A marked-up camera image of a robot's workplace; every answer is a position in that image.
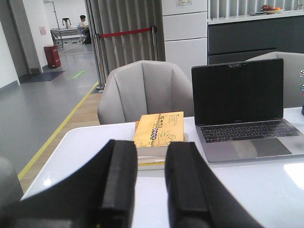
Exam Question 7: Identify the grey armchair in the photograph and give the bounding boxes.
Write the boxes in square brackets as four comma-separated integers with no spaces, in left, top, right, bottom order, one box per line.
[249,51,304,108]
[97,60,194,124]

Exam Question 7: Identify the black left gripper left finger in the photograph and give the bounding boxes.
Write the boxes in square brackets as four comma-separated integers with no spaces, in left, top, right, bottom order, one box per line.
[0,140,137,228]

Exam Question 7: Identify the red barrier belt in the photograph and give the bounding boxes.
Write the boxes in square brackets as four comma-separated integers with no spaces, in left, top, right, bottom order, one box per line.
[98,26,156,38]

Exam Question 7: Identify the yellow top book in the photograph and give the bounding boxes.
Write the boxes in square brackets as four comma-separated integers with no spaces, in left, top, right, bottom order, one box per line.
[133,111,186,148]

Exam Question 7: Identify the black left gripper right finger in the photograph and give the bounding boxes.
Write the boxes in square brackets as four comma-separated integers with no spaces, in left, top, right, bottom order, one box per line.
[165,142,261,228]

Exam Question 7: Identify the person in background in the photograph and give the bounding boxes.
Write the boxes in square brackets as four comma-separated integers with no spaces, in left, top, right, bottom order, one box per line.
[77,15,91,44]

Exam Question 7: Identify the grey left armchair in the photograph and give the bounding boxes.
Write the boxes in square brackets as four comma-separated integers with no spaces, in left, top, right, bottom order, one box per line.
[97,60,194,124]

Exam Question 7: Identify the bottom cream book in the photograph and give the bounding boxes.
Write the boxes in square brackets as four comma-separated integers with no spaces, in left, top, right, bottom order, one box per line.
[138,156,165,171]

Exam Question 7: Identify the fruit bowl on counter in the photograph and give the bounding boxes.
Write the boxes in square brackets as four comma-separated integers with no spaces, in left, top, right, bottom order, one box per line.
[261,5,284,14]

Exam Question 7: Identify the grey open laptop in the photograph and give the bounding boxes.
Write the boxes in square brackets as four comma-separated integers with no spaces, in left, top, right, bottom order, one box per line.
[191,58,304,162]

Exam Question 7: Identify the grey right armchair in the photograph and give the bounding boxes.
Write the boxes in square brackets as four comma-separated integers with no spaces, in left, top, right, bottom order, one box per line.
[249,51,304,108]

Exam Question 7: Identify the white cabinet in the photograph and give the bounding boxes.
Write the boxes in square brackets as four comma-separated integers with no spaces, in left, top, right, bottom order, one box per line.
[161,0,208,80]

